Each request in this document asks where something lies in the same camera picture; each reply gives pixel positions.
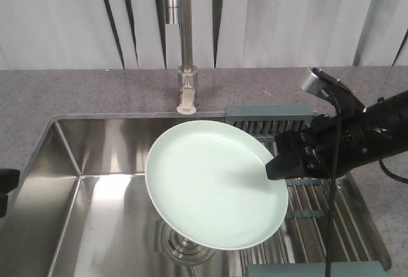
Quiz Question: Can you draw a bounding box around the teal and steel dish rack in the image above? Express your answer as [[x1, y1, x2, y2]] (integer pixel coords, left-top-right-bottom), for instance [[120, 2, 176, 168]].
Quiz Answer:
[[226, 104, 391, 276]]

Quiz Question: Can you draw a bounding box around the white pleated curtain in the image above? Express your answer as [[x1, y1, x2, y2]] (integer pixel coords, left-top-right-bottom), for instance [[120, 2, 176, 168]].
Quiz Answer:
[[1, 0, 407, 70]]

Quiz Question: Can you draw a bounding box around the stainless steel faucet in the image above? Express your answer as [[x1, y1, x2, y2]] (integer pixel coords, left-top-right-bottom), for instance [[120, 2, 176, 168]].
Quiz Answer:
[[164, 0, 198, 116]]

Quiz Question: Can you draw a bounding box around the round steel sink drain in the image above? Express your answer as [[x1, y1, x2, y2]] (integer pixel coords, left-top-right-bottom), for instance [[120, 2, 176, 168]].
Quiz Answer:
[[156, 221, 215, 267]]

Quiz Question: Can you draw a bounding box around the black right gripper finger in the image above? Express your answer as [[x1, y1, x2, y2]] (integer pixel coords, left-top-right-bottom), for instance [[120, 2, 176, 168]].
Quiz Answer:
[[265, 151, 305, 180]]

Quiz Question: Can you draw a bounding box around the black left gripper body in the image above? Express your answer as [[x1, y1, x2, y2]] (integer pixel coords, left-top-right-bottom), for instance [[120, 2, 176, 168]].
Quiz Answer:
[[0, 168, 20, 218]]

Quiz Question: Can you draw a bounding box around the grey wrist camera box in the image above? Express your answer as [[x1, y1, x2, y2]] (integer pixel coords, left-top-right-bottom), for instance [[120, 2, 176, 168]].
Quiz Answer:
[[301, 67, 365, 117]]

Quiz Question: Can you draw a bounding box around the stainless steel sink basin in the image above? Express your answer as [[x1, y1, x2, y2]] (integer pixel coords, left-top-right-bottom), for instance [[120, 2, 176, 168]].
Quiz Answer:
[[1, 114, 230, 276]]

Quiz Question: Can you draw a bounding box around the mint green round plate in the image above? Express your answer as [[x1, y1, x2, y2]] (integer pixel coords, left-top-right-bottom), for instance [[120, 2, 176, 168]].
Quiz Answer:
[[145, 120, 289, 250]]

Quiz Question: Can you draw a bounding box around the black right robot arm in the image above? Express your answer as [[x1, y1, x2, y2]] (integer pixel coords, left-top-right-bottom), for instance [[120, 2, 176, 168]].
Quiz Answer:
[[265, 92, 407, 180]]

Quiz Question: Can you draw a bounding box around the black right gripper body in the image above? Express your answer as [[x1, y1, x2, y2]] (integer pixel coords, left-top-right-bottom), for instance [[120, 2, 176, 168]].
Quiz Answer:
[[275, 116, 363, 178]]

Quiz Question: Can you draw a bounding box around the black camera cable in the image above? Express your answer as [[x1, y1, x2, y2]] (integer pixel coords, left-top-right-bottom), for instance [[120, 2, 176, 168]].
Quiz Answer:
[[321, 90, 342, 277]]

